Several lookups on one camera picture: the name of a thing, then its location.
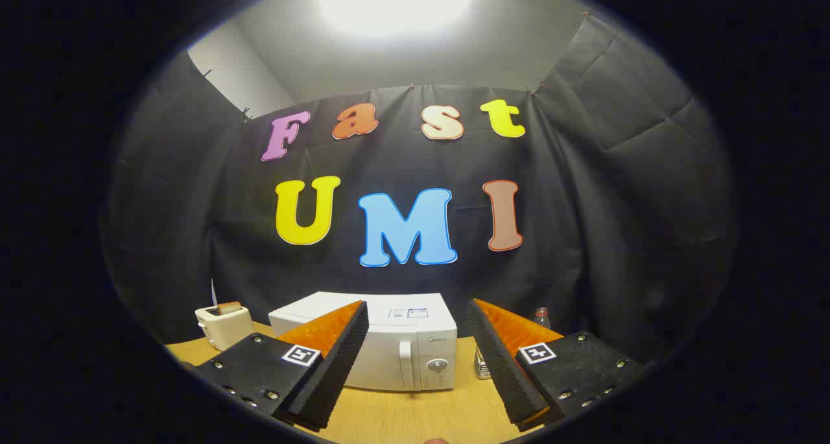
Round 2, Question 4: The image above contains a white toaster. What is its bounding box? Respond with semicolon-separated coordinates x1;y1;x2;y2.
195;303;255;351

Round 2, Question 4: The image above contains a ceiling light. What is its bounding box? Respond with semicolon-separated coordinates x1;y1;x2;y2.
318;0;474;40

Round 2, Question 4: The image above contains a white microwave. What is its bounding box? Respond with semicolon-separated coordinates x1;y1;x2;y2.
268;292;458;393

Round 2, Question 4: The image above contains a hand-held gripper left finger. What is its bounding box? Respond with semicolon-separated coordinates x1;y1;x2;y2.
191;300;370;432

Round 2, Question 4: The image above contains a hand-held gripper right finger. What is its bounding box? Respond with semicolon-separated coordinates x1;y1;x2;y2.
466;298;646;432

